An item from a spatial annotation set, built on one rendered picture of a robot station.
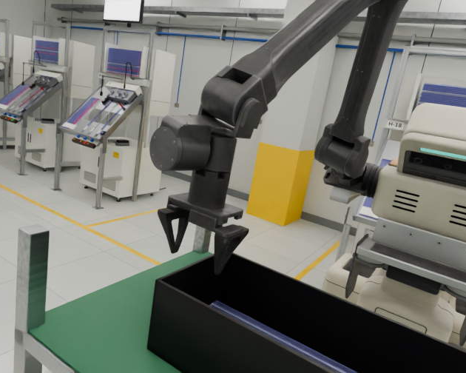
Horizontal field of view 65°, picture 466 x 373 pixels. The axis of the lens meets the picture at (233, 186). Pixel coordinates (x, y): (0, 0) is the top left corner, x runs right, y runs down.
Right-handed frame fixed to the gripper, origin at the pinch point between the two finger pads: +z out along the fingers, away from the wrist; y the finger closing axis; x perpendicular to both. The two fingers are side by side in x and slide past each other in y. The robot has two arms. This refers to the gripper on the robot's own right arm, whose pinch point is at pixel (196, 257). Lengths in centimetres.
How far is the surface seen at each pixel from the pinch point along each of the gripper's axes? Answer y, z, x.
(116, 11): -316, -97, 237
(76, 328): -10.6, 12.3, -12.5
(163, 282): 1.1, 0.9, -8.5
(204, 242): -14.8, 8.6, 24.5
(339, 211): -70, 76, 396
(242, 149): -220, 33, 395
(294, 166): -118, 30, 342
